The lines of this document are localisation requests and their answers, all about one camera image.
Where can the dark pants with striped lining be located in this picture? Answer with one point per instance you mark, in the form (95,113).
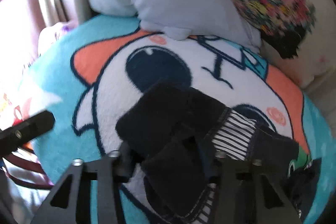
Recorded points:
(170,121)

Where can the cream pillow with colourful print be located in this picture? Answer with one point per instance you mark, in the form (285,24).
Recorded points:
(309,56)

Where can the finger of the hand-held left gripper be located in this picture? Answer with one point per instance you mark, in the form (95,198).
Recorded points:
(31,127)

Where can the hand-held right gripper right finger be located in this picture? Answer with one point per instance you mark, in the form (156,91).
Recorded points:
(231,176)

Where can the purple and white cloth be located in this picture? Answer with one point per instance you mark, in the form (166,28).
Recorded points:
(52,35)

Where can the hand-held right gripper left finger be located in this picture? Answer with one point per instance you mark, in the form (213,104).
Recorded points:
(105,174)

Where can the teal printed blanket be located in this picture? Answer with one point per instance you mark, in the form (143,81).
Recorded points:
(105,98)

